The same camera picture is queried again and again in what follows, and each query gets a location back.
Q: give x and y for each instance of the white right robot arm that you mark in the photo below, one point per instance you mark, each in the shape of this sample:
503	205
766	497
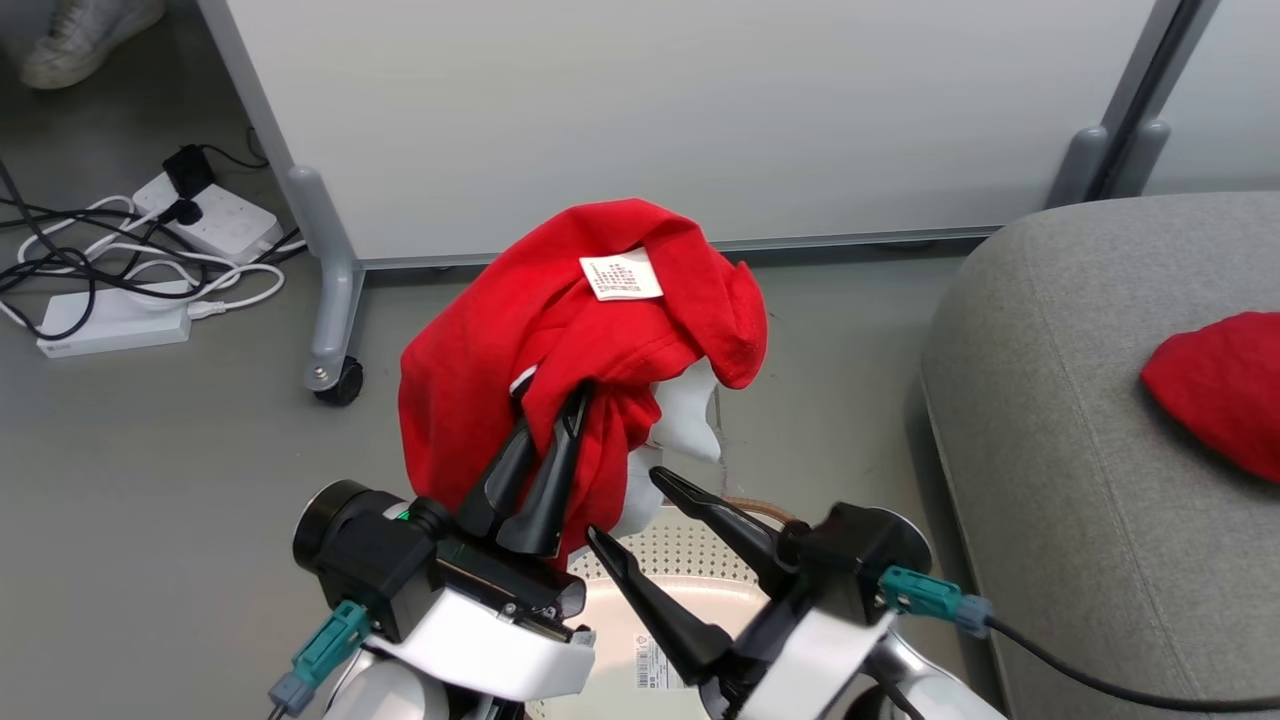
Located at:
925	690

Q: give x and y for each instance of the white square-socket power strip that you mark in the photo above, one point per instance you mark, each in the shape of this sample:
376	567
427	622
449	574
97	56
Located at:
235	225

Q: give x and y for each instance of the red shirt with white label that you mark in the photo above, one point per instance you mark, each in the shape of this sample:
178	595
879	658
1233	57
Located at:
480	350

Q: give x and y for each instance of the teal left camera connector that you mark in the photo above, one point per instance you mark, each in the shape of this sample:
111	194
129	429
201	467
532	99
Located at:
325	650

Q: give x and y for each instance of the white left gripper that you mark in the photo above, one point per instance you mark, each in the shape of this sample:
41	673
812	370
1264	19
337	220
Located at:
490	650

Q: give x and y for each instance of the pink perforated laundry basket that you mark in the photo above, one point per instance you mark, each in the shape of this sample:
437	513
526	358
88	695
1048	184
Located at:
690	560

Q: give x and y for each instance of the teal right camera connector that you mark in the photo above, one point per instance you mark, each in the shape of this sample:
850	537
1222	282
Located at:
925	595

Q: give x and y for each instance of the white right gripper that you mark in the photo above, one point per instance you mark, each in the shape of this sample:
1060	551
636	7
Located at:
800	665

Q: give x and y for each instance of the grey fabric sofa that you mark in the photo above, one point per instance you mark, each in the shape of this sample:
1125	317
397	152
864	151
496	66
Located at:
1050	450

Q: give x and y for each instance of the black round plug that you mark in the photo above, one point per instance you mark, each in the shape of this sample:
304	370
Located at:
185	212

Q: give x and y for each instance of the teal camera connector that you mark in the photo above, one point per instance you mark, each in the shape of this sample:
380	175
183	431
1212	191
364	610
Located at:
925	595
325	650

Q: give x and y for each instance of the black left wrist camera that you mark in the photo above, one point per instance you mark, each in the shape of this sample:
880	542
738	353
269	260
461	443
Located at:
365	550

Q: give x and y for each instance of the long white power strip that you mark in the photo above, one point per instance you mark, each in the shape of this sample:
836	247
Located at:
110	325

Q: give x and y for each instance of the red fabric piece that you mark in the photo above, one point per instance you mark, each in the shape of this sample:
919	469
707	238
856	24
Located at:
1220	390

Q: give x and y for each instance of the black caster wheel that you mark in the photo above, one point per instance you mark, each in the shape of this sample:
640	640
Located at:
342	382

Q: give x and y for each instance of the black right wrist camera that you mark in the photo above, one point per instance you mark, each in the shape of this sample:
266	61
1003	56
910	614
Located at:
855	550

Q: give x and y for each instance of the black power adapter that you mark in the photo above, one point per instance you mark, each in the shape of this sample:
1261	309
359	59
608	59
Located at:
187	170

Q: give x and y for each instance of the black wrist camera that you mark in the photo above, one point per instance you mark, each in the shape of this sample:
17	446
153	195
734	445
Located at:
855	550
365	550

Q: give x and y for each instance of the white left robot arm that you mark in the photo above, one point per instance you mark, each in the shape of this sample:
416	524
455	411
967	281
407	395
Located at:
390	695

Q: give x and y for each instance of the wide white partition grey frame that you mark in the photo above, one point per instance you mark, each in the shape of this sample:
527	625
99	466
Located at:
650	110

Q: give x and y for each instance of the white sneaker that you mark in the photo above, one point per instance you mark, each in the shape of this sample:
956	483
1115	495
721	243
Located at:
85	40

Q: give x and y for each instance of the narrow white partition grey frame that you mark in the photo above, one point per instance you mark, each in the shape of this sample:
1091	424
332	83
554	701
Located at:
1225	90

